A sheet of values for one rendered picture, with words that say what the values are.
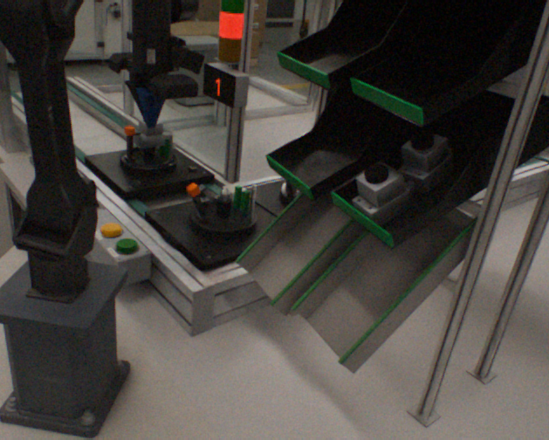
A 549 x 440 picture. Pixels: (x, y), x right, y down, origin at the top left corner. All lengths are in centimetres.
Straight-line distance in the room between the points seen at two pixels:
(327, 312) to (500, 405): 35
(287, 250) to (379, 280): 18
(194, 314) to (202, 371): 10
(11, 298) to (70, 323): 10
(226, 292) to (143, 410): 26
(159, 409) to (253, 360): 19
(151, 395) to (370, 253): 41
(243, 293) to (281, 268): 14
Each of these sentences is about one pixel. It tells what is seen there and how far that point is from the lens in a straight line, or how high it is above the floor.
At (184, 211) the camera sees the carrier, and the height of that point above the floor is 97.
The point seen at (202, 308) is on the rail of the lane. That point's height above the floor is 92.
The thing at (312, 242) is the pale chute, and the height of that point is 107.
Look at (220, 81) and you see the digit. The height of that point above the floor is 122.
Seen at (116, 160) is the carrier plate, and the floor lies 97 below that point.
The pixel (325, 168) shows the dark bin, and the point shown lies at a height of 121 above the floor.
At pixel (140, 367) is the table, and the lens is 97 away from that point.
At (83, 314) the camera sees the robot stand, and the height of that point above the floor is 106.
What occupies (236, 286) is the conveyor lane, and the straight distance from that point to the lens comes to 103.
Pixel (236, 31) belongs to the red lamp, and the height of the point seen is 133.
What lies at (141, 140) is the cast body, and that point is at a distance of 136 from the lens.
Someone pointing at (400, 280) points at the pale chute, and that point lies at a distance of 82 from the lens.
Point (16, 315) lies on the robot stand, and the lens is 77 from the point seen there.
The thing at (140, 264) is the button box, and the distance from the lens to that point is 106.
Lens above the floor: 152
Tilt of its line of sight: 28 degrees down
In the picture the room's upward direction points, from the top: 7 degrees clockwise
